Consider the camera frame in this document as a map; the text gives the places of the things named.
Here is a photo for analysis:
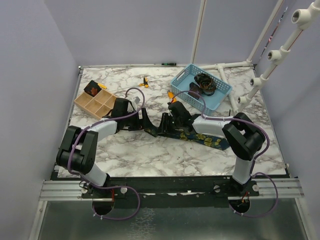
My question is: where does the folded dark patterned tie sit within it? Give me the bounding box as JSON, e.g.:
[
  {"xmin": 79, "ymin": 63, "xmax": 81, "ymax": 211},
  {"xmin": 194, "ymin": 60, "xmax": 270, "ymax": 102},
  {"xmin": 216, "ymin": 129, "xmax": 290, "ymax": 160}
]
[{"xmin": 188, "ymin": 82, "xmax": 203, "ymax": 100}]

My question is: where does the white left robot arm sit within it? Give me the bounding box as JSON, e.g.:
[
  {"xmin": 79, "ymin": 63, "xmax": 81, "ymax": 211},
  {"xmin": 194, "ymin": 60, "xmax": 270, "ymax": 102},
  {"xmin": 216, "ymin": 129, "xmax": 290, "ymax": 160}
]
[{"xmin": 56, "ymin": 98, "xmax": 149, "ymax": 198}]

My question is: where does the green black marker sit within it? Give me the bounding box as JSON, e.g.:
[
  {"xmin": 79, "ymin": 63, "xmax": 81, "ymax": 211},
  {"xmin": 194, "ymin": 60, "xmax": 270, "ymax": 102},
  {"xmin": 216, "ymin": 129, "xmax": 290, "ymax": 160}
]
[{"xmin": 161, "ymin": 62, "xmax": 177, "ymax": 66}]

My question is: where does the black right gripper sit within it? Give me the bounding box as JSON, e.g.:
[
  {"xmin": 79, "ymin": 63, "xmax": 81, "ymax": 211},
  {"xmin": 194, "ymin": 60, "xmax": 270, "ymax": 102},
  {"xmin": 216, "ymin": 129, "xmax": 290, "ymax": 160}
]
[{"xmin": 156, "ymin": 112, "xmax": 183, "ymax": 135}]

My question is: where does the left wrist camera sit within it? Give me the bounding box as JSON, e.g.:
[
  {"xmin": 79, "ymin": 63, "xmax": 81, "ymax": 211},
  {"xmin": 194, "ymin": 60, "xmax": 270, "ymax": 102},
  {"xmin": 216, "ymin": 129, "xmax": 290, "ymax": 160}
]
[{"xmin": 130, "ymin": 96, "xmax": 140, "ymax": 105}]

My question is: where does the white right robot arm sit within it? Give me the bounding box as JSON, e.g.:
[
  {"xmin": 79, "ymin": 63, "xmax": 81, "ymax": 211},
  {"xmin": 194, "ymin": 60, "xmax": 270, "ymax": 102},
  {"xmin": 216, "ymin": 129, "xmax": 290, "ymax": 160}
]
[{"xmin": 158, "ymin": 101, "xmax": 266, "ymax": 196}]

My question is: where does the rolled dark orange-leaf tie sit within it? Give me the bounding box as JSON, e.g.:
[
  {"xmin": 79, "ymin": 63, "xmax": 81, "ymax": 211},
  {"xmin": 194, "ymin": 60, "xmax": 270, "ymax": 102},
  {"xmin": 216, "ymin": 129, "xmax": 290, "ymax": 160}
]
[{"xmin": 83, "ymin": 80, "xmax": 102, "ymax": 97}]

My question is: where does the white PVC pipe rack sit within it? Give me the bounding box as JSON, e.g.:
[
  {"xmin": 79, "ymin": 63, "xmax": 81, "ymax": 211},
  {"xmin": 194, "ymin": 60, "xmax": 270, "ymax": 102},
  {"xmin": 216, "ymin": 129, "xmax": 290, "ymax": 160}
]
[{"xmin": 199, "ymin": 0, "xmax": 320, "ymax": 116}]

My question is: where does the yellow black wire stripper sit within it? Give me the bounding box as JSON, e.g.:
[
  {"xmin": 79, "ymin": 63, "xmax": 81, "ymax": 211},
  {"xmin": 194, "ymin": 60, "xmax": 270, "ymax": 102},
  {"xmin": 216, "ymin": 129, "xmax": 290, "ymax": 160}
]
[{"xmin": 139, "ymin": 77, "xmax": 149, "ymax": 88}]

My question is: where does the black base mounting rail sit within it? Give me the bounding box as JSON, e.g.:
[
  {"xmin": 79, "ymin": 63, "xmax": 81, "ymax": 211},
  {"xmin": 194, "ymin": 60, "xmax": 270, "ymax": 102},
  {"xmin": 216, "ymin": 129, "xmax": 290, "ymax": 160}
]
[{"xmin": 49, "ymin": 172, "xmax": 266, "ymax": 211}]

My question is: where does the light blue plastic basket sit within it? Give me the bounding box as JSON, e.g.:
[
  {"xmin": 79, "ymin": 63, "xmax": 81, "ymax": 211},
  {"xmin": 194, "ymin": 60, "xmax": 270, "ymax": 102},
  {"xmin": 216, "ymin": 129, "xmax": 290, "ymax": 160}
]
[{"xmin": 170, "ymin": 64, "xmax": 233, "ymax": 116}]

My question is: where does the blue yellow floral tie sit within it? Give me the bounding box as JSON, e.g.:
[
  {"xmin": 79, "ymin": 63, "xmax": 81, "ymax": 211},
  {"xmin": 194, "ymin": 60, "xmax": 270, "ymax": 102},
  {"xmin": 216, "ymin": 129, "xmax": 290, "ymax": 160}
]
[{"xmin": 144, "ymin": 128, "xmax": 230, "ymax": 151}]

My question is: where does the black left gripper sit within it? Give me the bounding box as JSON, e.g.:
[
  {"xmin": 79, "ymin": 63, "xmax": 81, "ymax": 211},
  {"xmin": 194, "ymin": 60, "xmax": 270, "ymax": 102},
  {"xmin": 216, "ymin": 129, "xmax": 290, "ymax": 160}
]
[{"xmin": 122, "ymin": 107, "xmax": 154, "ymax": 131}]

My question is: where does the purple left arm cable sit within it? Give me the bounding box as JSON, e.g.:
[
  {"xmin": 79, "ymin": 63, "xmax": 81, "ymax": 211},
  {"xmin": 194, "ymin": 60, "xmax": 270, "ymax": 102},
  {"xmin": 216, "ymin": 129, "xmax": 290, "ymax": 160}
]
[{"xmin": 67, "ymin": 87, "xmax": 146, "ymax": 188}]

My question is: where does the wooden compartment tray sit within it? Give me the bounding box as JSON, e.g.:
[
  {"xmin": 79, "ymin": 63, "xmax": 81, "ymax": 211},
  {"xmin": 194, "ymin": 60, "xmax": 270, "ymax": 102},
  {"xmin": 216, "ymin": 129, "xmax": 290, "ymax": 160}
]
[{"xmin": 74, "ymin": 89, "xmax": 117, "ymax": 120}]

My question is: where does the yellow utility knife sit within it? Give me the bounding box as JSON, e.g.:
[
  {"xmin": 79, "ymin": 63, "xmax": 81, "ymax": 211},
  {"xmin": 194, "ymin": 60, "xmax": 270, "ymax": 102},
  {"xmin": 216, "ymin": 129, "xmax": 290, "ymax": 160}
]
[{"xmin": 167, "ymin": 91, "xmax": 177, "ymax": 103}]

